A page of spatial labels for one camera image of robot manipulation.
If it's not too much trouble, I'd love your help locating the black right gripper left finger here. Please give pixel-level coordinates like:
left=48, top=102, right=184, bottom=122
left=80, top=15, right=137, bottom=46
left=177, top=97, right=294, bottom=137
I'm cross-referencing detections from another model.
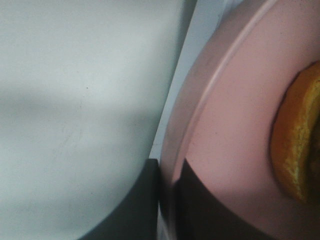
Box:
left=82, top=158, right=160, bottom=240

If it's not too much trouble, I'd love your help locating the burger with lettuce and cheese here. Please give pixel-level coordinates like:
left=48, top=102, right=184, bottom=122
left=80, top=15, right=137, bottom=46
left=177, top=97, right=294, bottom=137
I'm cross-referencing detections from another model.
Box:
left=269, top=61, right=320, bottom=204

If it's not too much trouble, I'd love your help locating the pink round plate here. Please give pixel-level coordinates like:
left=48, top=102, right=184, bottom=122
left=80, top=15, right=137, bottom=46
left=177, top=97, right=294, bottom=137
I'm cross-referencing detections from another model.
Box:
left=160, top=0, right=320, bottom=240

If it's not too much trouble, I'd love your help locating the white microwave oven body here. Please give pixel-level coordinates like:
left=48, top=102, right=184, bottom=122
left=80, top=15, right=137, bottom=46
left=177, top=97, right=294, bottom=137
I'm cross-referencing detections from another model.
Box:
left=149, top=0, right=241, bottom=160

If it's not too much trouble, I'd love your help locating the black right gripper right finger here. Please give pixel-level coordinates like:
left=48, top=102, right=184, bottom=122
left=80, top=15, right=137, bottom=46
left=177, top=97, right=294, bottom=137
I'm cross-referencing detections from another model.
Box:
left=174, top=160, right=273, bottom=240

